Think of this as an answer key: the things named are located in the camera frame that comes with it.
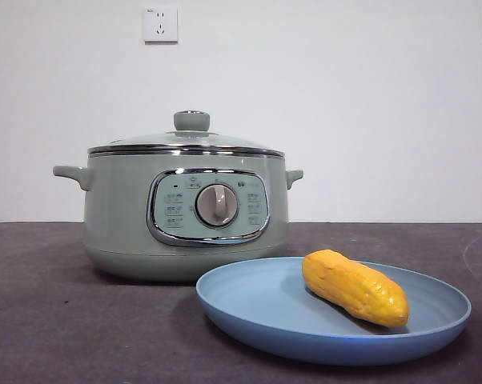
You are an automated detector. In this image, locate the yellow corn cob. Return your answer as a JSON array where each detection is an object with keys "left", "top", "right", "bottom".
[{"left": 302, "top": 249, "right": 410, "bottom": 329}]

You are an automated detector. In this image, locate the white wall power socket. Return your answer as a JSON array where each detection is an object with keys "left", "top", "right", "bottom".
[{"left": 143, "top": 6, "right": 179, "bottom": 44}]

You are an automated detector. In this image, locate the pale green electric steamer pot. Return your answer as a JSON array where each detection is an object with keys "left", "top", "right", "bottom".
[{"left": 52, "top": 154, "right": 305, "bottom": 282}]

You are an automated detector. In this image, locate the blue round plate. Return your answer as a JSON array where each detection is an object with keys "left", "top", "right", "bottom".
[{"left": 195, "top": 256, "right": 473, "bottom": 367}]

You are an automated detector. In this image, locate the glass lid with green knob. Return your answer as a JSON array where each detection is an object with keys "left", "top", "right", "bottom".
[{"left": 87, "top": 110, "right": 286, "bottom": 158}]

